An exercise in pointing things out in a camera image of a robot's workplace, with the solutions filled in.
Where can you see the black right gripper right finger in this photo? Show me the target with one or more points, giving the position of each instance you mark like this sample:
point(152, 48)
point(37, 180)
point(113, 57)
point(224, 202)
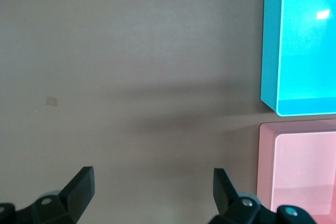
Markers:
point(223, 195)

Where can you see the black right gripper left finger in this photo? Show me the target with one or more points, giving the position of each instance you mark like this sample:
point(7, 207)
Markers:
point(76, 192)

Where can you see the pink plastic bin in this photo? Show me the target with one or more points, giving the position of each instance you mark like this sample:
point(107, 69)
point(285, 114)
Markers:
point(302, 169)

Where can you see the blue plastic bin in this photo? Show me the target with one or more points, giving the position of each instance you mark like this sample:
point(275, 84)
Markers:
point(307, 56)

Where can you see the small square tape patch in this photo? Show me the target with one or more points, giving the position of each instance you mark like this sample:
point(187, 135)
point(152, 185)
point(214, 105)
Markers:
point(52, 101)

